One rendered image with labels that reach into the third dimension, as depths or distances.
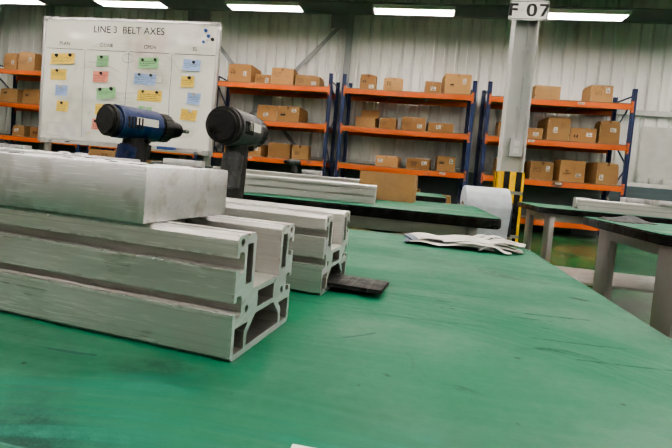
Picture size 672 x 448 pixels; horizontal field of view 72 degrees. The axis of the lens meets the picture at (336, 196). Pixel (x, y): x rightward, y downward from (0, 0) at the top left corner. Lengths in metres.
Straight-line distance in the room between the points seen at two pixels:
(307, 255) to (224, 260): 0.18
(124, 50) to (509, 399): 3.95
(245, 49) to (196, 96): 8.44
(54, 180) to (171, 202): 0.08
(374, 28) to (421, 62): 1.37
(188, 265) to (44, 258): 0.12
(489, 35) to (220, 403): 11.36
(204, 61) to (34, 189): 3.39
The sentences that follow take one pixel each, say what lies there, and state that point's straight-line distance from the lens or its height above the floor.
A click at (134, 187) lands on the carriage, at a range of 0.35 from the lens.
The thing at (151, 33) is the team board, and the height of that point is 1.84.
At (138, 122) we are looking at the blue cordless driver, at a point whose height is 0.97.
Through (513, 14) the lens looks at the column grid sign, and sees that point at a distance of 6.46.
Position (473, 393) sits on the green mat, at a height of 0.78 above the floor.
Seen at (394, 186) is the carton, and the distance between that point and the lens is 2.51.
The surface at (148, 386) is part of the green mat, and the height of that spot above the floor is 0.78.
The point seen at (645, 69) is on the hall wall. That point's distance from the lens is 12.19.
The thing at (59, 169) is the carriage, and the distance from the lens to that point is 0.39.
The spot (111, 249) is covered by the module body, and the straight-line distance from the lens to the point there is 0.38.
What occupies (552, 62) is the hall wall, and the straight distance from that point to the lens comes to 11.63.
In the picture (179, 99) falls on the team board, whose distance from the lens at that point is 3.80.
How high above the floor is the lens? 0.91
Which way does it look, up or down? 3 degrees down
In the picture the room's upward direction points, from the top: 5 degrees clockwise
